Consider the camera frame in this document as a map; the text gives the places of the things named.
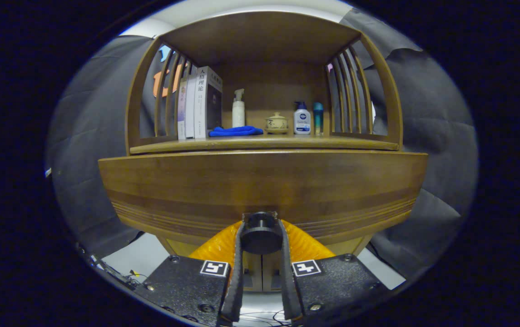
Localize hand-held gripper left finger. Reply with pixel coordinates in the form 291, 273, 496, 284
135, 221, 245, 327

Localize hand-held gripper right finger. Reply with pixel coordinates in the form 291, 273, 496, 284
279, 220, 390, 325

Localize wooden cabinet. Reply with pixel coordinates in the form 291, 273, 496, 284
99, 11, 428, 293

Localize blue folded cloth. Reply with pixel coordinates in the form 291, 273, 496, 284
208, 126, 264, 137

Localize beige lidded ceramic teacup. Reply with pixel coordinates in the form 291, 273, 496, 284
265, 112, 289, 134

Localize white lotion bottle blue cap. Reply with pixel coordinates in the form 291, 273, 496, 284
293, 101, 311, 135

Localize teal slim bottle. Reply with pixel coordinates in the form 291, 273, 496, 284
313, 102, 324, 135

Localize white pump bottle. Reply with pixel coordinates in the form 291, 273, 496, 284
232, 89, 246, 128

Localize thin pink book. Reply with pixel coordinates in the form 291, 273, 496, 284
177, 78, 188, 140

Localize black floor cables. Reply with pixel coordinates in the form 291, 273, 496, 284
237, 309, 293, 327

